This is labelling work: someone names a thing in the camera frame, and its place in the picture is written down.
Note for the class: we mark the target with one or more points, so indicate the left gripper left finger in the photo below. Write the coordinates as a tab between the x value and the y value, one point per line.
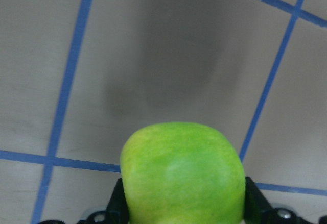
117	211

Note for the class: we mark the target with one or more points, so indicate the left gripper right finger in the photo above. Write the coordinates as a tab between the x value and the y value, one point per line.
257	209

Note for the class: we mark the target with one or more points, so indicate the green apple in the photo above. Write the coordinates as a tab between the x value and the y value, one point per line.
182	172

